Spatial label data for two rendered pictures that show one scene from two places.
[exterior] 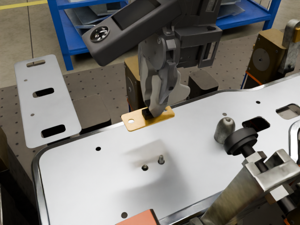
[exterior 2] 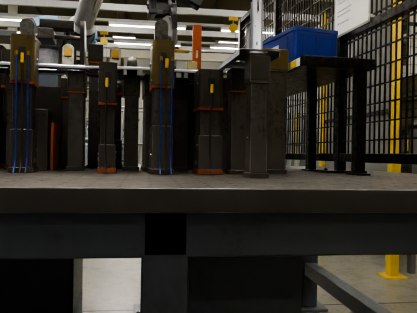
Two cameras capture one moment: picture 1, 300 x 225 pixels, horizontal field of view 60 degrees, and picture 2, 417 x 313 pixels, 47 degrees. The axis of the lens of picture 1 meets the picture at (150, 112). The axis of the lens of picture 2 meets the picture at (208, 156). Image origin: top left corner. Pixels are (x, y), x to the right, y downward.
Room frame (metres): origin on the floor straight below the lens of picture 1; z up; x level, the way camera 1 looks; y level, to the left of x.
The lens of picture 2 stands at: (1.67, 0.42, 0.75)
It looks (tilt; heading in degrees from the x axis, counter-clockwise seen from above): 0 degrees down; 193
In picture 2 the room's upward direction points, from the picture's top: 1 degrees clockwise
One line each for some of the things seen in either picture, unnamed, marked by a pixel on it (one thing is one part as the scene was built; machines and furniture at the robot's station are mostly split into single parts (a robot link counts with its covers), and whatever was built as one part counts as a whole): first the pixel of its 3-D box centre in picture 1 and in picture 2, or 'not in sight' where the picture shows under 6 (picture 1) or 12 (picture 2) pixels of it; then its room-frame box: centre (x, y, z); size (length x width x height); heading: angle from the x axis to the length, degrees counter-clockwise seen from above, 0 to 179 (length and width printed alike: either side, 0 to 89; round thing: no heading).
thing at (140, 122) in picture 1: (148, 114); (175, 49); (0.30, 0.00, 1.07); 0.08 x 0.04 x 0.01; 115
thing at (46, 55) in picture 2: not in sight; (45, 59); (-0.17, -0.72, 1.15); 0.15 x 0.15 x 0.10
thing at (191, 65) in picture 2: not in sight; (190, 115); (0.10, 0.00, 0.88); 0.04 x 0.04 x 0.37; 25
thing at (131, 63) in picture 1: (142, 118); (161, 108); (0.47, 0.02, 0.87); 0.12 x 0.07 x 0.35; 25
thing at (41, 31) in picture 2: not in sight; (57, 95); (0.21, -0.44, 0.95); 0.18 x 0.13 x 0.49; 115
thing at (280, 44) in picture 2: not in sight; (293, 57); (-0.02, 0.34, 1.10); 0.30 x 0.17 x 0.13; 32
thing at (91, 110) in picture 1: (97, 146); (208, 123); (0.40, 0.13, 0.84); 0.12 x 0.07 x 0.28; 25
